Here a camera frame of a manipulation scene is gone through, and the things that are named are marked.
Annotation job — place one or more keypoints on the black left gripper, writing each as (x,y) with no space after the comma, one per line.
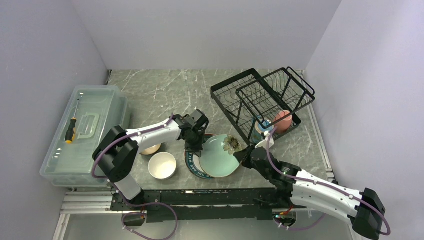
(198,148)

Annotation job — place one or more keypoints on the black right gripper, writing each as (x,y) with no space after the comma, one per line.
(243,156)

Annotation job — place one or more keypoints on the white plate teal lettered rim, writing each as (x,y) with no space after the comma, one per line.
(192,162)

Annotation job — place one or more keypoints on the light blue flower plate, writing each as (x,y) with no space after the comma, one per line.
(217,157)

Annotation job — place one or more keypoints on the blue mug orange inside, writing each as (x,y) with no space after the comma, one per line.
(259,128)

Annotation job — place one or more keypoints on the white bowl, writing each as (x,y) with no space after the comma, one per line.
(162,166)

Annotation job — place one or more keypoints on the pink mug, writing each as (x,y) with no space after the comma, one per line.
(282,121)

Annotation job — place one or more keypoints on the black wire dish rack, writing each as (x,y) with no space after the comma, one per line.
(249,95)

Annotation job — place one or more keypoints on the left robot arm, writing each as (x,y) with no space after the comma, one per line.
(115,155)

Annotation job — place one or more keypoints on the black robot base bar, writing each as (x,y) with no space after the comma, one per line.
(207,204)

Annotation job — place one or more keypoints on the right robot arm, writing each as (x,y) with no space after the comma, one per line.
(363,210)

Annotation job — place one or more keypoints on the dark bowl beige inside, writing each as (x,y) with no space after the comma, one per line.
(151,150)

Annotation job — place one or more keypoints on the clear plastic storage box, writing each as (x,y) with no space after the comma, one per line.
(100,108)

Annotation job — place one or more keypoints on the yellow black screwdriver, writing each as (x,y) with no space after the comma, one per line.
(71,131)

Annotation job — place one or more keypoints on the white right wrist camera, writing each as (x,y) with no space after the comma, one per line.
(267,141)

